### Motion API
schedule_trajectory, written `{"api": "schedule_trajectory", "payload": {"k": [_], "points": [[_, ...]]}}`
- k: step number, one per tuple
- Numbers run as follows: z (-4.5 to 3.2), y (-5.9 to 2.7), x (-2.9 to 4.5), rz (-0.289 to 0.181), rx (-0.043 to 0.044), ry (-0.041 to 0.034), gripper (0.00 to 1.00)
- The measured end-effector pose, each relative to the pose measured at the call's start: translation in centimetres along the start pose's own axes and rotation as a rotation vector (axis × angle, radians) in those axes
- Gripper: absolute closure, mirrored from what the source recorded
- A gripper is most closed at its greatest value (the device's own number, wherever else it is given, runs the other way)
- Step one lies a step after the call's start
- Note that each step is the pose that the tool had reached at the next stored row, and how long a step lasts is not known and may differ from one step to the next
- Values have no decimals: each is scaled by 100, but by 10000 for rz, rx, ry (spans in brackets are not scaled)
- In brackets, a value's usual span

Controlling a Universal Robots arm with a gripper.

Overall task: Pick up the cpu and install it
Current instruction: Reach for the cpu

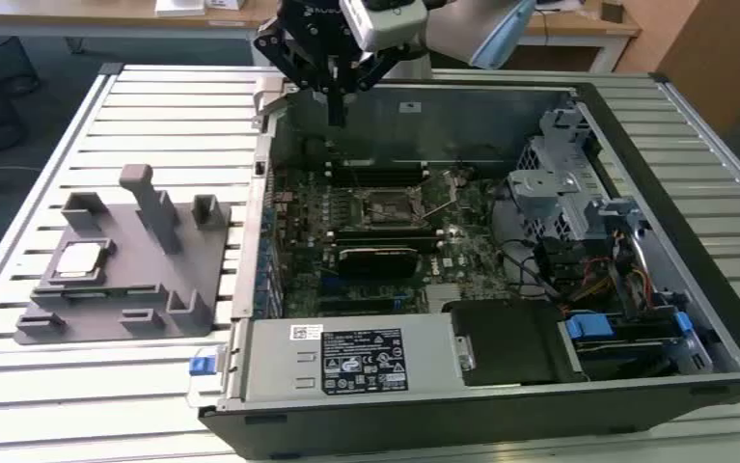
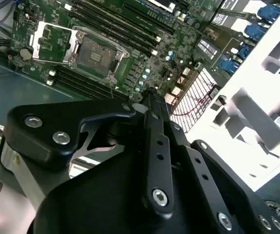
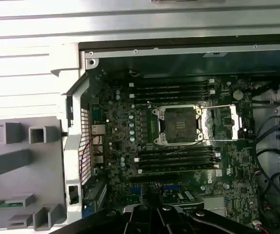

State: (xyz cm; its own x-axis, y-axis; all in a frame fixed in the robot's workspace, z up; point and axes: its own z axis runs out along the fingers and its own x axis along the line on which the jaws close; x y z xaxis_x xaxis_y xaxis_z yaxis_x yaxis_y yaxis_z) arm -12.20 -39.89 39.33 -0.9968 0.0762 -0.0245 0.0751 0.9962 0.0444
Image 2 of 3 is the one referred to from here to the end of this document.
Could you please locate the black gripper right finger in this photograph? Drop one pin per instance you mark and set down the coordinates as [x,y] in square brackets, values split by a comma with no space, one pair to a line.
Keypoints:
[227,174]

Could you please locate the metal socket cover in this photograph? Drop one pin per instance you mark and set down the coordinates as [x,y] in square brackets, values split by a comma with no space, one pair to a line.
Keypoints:
[38,48]

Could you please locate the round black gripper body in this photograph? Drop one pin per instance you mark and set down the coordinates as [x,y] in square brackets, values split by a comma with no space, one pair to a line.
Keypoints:
[93,202]

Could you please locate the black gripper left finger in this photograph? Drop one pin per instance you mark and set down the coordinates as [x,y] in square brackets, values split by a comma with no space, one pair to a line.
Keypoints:
[44,122]

